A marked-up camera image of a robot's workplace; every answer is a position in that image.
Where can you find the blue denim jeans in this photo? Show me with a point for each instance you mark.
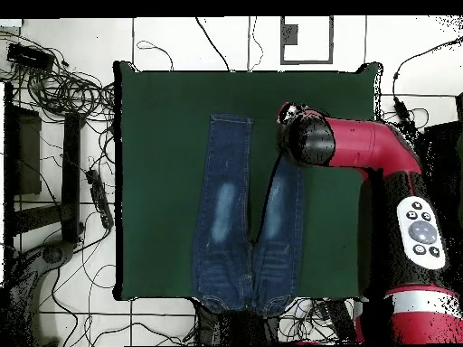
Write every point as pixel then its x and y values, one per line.
pixel 224 260

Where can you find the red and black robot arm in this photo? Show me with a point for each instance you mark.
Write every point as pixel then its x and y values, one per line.
pixel 369 144

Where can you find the black flat device box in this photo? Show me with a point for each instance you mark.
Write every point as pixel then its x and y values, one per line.
pixel 29 57

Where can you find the dark green table cloth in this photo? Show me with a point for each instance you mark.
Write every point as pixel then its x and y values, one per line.
pixel 162 144

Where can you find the black power strip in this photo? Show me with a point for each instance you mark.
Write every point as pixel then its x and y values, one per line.
pixel 99 197

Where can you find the black rectangular box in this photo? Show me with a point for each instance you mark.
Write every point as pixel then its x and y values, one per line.
pixel 340 321

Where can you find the dark grey stand base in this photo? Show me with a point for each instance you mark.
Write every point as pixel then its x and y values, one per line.
pixel 58 253

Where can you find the grey square frame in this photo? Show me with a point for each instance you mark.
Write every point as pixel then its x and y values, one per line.
pixel 307 62

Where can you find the black metal frame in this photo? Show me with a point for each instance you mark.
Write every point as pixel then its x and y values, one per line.
pixel 448 144
pixel 71 162

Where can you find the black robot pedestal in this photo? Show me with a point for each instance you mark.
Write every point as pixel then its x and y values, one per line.
pixel 235 325

